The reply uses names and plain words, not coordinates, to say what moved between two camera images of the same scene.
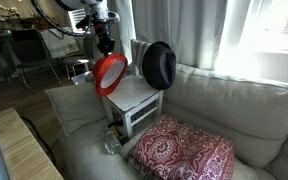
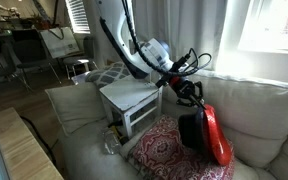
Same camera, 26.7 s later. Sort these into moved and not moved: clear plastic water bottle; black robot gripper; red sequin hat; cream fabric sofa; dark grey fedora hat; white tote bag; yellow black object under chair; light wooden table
Moved: dark grey fedora hat; red sequin hat; black robot gripper
Not moved: light wooden table; yellow black object under chair; clear plastic water bottle; cream fabric sofa; white tote bag
